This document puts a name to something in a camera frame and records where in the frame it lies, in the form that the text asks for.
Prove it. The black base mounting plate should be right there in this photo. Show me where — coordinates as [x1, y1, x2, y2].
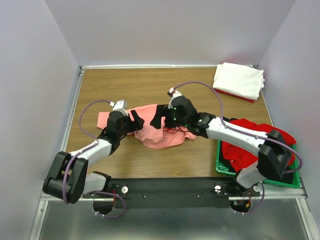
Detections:
[82, 177, 261, 210]

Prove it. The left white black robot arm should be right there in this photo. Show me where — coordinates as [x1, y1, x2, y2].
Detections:
[42, 110, 145, 204]

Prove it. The black t shirt in bin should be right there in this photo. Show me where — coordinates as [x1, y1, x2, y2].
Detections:
[262, 159, 297, 185]

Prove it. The aluminium table frame rail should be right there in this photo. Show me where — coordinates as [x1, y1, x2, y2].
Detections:
[29, 66, 85, 240]

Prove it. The crumpled red t shirt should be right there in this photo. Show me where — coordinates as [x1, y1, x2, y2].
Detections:
[220, 118, 297, 173]

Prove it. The pink t shirt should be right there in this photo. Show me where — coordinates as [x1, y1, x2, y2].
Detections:
[96, 104, 197, 150]

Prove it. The folded red t shirt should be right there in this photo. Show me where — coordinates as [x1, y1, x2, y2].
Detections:
[214, 88, 256, 103]

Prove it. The folded white t shirt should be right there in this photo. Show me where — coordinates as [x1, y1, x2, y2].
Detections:
[212, 62, 265, 100]

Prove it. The green plastic bin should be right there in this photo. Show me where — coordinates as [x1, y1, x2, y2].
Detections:
[215, 140, 301, 189]

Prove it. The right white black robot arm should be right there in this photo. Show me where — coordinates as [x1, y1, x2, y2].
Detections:
[150, 96, 292, 196]

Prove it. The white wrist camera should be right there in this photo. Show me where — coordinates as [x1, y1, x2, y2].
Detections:
[109, 99, 127, 115]
[167, 87, 183, 100]

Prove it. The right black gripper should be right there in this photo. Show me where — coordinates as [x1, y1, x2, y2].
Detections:
[149, 104, 188, 129]

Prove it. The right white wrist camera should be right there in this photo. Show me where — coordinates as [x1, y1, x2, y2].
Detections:
[167, 87, 183, 100]

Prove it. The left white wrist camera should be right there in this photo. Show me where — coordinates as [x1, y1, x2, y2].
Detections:
[109, 99, 127, 115]

